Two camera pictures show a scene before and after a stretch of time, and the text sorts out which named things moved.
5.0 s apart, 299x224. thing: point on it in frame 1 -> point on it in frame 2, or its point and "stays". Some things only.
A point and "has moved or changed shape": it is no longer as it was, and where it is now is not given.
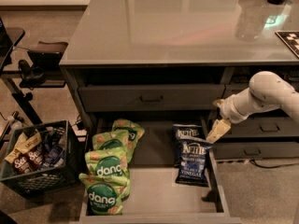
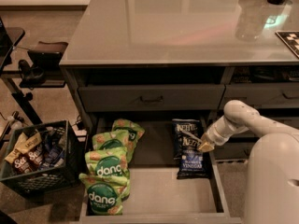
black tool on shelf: (30, 76) stays
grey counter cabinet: (171, 51) stays
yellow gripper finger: (220, 129) -> (206, 147)
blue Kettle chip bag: (192, 167) has moved or changed shape
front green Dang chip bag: (105, 193) stays
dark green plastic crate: (42, 161) stays
